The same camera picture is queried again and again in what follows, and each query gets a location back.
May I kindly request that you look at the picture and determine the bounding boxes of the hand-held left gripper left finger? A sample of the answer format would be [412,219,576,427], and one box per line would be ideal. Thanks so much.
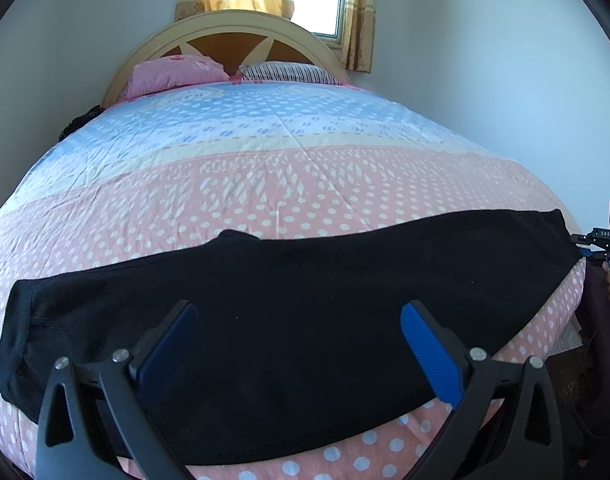
[35,300,201,480]

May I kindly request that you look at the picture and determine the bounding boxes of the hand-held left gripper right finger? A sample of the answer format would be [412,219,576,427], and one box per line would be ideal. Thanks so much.
[401,300,566,480]

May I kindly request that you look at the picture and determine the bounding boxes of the black pants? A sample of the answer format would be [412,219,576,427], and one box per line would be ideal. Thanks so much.
[0,208,583,466]

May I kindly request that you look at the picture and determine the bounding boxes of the person's dark clothing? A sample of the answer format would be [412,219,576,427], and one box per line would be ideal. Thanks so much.
[572,265,610,456]

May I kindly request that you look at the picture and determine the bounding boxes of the bed with polka dot sheet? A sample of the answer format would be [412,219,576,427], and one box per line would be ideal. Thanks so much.
[0,82,588,480]

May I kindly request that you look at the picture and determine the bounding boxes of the dark bag beside bed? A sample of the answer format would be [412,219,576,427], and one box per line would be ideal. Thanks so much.
[57,105,106,143]

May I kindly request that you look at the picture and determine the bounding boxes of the pink floral pillow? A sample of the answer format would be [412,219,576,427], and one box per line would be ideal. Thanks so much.
[126,55,231,100]

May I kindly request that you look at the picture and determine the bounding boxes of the striped pillow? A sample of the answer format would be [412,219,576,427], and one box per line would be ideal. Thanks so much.
[237,61,343,86]

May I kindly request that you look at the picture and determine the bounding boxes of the narrow yellow curtain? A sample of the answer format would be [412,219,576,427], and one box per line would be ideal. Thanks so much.
[341,0,378,73]

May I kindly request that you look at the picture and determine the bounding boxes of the cream and brown headboard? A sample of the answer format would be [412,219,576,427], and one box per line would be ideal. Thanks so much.
[101,9,353,108]

